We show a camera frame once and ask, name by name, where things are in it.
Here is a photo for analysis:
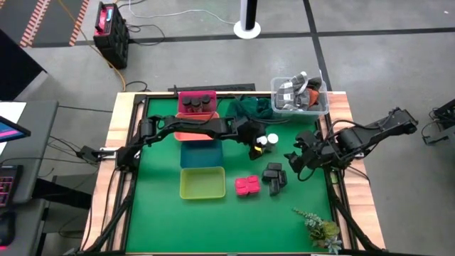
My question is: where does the grey desk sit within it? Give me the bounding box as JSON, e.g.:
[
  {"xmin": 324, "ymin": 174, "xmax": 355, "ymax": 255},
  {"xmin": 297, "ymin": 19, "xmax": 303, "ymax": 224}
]
[{"xmin": 0, "ymin": 100, "xmax": 60, "ymax": 256}]

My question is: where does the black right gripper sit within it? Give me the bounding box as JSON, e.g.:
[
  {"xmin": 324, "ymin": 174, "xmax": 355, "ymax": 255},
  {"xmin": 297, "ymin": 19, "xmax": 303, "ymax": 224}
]
[{"xmin": 284, "ymin": 130, "xmax": 335, "ymax": 174}]

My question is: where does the black flat bar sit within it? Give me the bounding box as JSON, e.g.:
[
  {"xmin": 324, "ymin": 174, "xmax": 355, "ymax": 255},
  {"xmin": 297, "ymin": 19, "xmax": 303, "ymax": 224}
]
[{"xmin": 168, "ymin": 83, "xmax": 257, "ymax": 93}]

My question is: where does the computer monitor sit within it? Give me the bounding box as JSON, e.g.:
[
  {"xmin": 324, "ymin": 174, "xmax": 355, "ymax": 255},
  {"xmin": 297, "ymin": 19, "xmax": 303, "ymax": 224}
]
[{"xmin": 0, "ymin": 115, "xmax": 32, "ymax": 144}]

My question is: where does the backlit keyboard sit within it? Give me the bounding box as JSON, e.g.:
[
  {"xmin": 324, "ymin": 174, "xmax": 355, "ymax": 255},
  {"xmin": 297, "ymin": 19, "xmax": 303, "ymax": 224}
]
[{"xmin": 0, "ymin": 164, "xmax": 23, "ymax": 208}]

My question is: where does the orange plastic bin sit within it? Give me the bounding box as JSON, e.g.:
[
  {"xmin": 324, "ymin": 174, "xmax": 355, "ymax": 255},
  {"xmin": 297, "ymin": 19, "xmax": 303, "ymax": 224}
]
[{"xmin": 173, "ymin": 112, "xmax": 220, "ymax": 142}]

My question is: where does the black pole white base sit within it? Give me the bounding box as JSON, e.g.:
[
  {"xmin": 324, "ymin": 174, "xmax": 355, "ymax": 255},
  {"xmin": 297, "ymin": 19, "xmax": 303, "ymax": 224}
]
[{"xmin": 233, "ymin": 0, "xmax": 262, "ymax": 40}]

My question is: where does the orange cloth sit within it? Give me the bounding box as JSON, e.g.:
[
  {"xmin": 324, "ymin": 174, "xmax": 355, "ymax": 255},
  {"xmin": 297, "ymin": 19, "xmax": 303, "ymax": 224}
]
[{"xmin": 306, "ymin": 87, "xmax": 321, "ymax": 108}]

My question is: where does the white paper sheet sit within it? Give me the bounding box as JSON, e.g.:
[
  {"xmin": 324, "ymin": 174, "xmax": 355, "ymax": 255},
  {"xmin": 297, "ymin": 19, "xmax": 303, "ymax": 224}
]
[{"xmin": 0, "ymin": 102, "xmax": 28, "ymax": 124}]

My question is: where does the black aluminium frame strut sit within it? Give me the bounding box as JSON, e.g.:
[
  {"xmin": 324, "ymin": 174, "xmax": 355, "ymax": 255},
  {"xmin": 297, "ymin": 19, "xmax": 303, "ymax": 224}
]
[
  {"xmin": 83, "ymin": 169, "xmax": 138, "ymax": 254},
  {"xmin": 326, "ymin": 170, "xmax": 383, "ymax": 254}
]

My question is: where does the teal cloth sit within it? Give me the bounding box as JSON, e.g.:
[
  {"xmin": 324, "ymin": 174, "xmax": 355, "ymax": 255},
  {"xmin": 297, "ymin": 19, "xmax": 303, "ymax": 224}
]
[{"xmin": 225, "ymin": 95, "xmax": 274, "ymax": 122}]

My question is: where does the grey striped cloth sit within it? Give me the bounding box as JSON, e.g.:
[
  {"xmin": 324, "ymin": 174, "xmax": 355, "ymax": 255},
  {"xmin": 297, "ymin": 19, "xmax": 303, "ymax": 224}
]
[{"xmin": 276, "ymin": 72, "xmax": 311, "ymax": 110}]

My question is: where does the yellow translucent plastic bin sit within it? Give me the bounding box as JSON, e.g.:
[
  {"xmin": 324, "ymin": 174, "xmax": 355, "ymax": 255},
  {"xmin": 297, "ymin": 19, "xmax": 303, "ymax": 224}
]
[{"xmin": 179, "ymin": 166, "xmax": 227, "ymax": 200}]

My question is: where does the pink plastic bin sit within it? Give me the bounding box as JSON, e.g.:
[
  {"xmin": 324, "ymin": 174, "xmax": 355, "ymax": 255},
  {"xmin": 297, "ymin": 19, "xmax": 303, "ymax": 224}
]
[{"xmin": 177, "ymin": 90, "xmax": 218, "ymax": 115}]

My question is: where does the clear plastic storage box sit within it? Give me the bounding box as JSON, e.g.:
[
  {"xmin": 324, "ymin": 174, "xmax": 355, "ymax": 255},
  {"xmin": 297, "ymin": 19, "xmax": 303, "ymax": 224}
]
[{"xmin": 269, "ymin": 75, "xmax": 330, "ymax": 124}]

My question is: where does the black red power station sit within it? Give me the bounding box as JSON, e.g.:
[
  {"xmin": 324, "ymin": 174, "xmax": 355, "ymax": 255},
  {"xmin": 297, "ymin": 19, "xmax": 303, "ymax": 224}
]
[{"xmin": 92, "ymin": 1, "xmax": 131, "ymax": 70}]

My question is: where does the black control box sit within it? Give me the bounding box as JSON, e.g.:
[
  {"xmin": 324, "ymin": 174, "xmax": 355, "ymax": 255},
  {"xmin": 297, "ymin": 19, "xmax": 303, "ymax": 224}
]
[{"xmin": 78, "ymin": 144, "xmax": 118, "ymax": 164}]

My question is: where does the black cloth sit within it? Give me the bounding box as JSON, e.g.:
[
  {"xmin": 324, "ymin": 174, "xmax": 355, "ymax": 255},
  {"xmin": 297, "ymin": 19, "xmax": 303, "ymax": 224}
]
[{"xmin": 308, "ymin": 77, "xmax": 328, "ymax": 112}]

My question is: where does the yellow floor cable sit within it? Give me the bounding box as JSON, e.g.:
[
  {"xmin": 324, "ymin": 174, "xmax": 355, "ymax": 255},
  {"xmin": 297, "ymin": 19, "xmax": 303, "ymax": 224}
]
[{"xmin": 56, "ymin": 0, "xmax": 127, "ymax": 92}]

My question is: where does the black computer mouse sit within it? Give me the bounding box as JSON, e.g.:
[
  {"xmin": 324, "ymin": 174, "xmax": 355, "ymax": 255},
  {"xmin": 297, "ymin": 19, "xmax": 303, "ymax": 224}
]
[{"xmin": 0, "ymin": 211, "xmax": 17, "ymax": 246}]

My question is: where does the black equipment frame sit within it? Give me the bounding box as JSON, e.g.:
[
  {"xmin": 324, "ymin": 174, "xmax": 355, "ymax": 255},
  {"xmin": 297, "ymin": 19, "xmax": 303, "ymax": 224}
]
[{"xmin": 422, "ymin": 98, "xmax": 455, "ymax": 146}]

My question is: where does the artificial green plant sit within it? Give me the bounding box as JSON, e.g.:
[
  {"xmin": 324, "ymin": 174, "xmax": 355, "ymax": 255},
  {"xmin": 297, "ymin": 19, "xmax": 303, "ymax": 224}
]
[{"xmin": 291, "ymin": 208, "xmax": 343, "ymax": 255}]

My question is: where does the black partition panel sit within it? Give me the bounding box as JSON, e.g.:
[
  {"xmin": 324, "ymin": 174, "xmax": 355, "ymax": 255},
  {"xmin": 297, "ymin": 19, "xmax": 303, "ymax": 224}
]
[{"xmin": 0, "ymin": 28, "xmax": 48, "ymax": 102}]

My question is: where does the blue plastic bin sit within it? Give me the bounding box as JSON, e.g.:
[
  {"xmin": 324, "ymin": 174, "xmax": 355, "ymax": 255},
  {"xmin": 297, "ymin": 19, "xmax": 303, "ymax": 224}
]
[{"xmin": 180, "ymin": 139, "xmax": 224, "ymax": 169}]

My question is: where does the white floor cable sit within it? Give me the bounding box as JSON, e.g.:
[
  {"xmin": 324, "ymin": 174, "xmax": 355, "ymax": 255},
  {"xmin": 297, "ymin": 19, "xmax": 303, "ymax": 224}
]
[{"xmin": 127, "ymin": 0, "xmax": 237, "ymax": 26}]

